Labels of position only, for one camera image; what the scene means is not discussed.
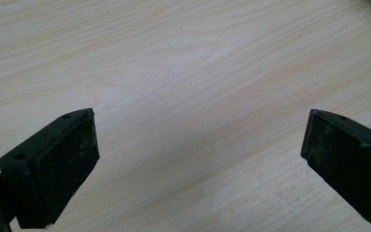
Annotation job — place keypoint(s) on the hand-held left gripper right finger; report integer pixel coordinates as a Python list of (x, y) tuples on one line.
[(351, 161)]

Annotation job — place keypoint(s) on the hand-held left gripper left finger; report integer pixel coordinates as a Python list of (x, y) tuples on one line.
[(54, 167)]

